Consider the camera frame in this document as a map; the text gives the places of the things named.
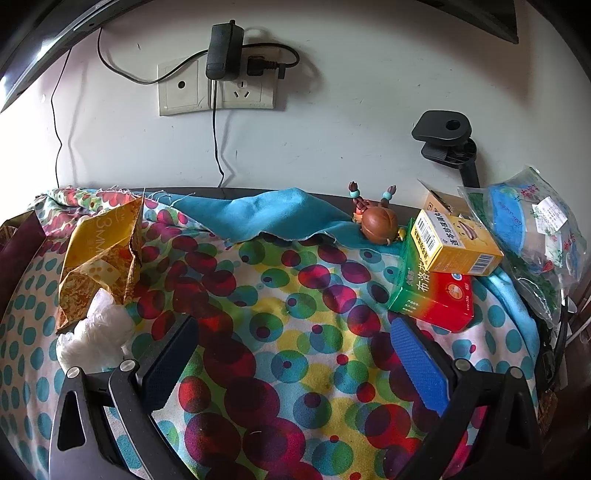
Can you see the white round-hole wall plate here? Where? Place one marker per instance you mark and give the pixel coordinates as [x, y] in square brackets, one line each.
[180, 92]

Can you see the teal polka dot cloth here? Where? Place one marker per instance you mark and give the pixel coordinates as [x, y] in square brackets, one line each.
[27, 332]

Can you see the white power socket plate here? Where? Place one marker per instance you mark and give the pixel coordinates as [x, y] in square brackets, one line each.
[240, 94]

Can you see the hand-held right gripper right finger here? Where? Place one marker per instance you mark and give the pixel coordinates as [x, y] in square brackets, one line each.
[420, 364]

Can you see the orange snack packet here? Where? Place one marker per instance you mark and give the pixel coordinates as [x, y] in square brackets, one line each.
[106, 249]

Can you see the black angled plug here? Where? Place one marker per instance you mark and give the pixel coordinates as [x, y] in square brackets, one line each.
[261, 64]

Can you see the clear plastic bag blue contents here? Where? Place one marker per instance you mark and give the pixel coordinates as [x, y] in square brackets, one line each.
[512, 221]

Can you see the yellow medicine box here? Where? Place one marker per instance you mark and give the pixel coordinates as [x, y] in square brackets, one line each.
[461, 249]

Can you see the black power adapter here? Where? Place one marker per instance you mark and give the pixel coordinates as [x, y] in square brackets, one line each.
[221, 50]

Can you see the multicolour bubble print cloth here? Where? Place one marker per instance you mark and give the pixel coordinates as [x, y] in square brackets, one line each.
[286, 323]

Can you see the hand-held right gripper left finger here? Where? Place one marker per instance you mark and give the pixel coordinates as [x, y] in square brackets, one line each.
[168, 355]

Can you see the green and red medicine box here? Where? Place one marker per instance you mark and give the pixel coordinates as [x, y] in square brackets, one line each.
[429, 300]

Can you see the white plastic-wrapped bundle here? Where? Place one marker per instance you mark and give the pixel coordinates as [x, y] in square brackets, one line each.
[97, 332]

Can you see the plain blue cloth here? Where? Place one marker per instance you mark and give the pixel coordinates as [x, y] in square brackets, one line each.
[277, 212]

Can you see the brown toy figurine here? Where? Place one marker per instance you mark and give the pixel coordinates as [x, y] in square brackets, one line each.
[378, 224]

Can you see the open beige cardboard box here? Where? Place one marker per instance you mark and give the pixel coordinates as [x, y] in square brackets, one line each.
[438, 201]

